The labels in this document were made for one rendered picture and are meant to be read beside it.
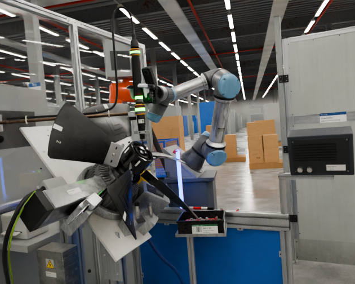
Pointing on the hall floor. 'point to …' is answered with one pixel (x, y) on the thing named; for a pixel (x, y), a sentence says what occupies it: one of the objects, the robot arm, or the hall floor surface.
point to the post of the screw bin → (191, 260)
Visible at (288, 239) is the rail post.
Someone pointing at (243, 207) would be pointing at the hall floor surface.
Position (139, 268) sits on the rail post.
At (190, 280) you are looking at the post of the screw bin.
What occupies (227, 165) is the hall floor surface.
